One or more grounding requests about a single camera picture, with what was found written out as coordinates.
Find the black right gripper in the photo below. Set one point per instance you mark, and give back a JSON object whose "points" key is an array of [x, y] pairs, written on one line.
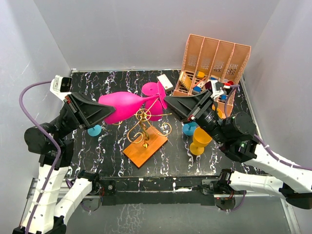
{"points": [[191, 108]]}

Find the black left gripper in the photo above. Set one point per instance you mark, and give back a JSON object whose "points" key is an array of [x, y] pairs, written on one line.
{"points": [[86, 112]]}

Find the light blue wine glass back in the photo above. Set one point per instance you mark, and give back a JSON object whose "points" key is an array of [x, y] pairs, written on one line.
{"points": [[94, 131]]}

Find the blue wine glass front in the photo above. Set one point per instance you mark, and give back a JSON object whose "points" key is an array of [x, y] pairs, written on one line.
{"points": [[189, 128]]}

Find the yellow wine glass front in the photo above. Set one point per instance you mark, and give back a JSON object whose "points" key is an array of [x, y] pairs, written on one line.
{"points": [[218, 111]]}

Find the yellow wine glass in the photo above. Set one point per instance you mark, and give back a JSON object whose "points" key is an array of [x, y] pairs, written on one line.
{"points": [[218, 111], [200, 140]]}

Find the yellow wine glass back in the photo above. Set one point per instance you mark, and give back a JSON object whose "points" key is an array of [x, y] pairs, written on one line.
{"points": [[200, 140]]}

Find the magenta wine glass front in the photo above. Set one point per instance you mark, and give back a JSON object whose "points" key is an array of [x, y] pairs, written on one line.
{"points": [[127, 103]]}

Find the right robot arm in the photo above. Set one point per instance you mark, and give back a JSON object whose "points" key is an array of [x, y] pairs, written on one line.
{"points": [[239, 142]]}

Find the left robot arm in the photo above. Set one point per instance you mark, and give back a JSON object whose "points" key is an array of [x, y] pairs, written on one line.
{"points": [[47, 214]]}

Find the wooden rack base board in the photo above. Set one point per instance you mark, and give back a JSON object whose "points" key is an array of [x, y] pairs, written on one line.
{"points": [[140, 152]]}

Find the orange block in organizer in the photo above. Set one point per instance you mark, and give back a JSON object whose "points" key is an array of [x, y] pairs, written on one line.
{"points": [[200, 74]]}

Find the white small box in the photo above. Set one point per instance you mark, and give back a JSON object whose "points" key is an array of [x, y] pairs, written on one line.
{"points": [[167, 85]]}

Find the pink desk file organizer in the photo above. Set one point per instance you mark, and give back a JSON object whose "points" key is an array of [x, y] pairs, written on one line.
{"points": [[219, 59]]}

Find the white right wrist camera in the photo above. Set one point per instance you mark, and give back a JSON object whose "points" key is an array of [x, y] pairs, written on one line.
{"points": [[220, 91]]}

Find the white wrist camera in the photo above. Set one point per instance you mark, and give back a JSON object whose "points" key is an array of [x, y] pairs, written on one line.
{"points": [[60, 86], [220, 91]]}

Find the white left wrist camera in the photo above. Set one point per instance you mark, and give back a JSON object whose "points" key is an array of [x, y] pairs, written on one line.
{"points": [[60, 86]]}

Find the black mounting rail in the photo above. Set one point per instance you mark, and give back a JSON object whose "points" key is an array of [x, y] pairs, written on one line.
{"points": [[156, 190]]}

